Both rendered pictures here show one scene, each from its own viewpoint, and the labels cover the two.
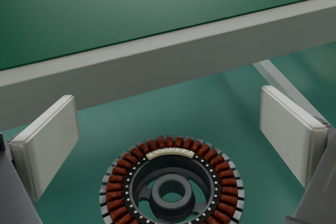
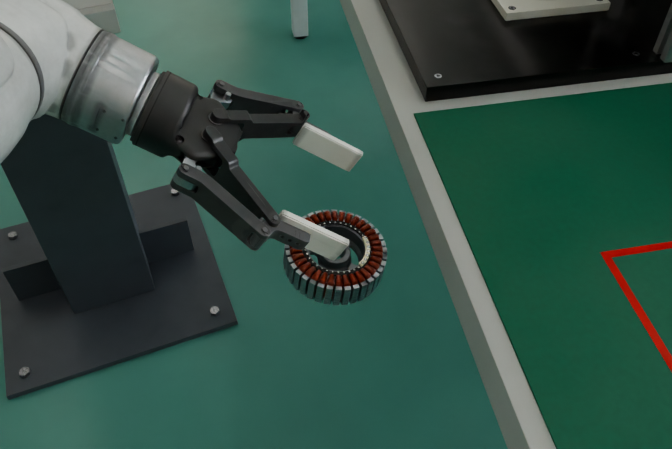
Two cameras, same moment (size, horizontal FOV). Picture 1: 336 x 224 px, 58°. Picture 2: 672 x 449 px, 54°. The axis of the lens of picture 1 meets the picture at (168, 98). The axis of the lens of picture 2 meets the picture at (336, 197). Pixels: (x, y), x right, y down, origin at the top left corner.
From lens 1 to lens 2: 0.60 m
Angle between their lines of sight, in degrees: 63
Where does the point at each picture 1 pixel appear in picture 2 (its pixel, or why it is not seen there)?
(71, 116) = (347, 156)
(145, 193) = not seen: hidden behind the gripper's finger
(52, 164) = (312, 148)
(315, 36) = (491, 389)
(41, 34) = (463, 146)
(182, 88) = not seen: outside the picture
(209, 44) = (450, 260)
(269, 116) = (325, 239)
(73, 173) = not seen: hidden behind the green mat
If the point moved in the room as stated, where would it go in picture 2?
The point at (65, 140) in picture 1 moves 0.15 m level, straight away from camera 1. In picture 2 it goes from (331, 155) to (454, 120)
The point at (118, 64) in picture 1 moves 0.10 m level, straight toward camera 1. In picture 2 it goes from (426, 195) to (332, 200)
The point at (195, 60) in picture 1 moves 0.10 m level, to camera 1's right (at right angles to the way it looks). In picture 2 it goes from (444, 258) to (444, 344)
